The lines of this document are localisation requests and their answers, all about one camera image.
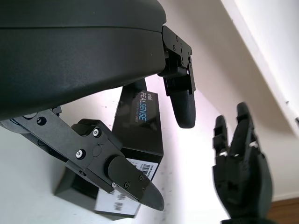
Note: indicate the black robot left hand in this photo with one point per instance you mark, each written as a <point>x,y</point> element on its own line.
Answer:
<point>70,58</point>

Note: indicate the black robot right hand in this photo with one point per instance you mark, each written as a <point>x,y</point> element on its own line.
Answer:
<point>247,175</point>

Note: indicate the black RealSense box lid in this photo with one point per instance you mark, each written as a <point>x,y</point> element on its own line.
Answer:
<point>144,135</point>

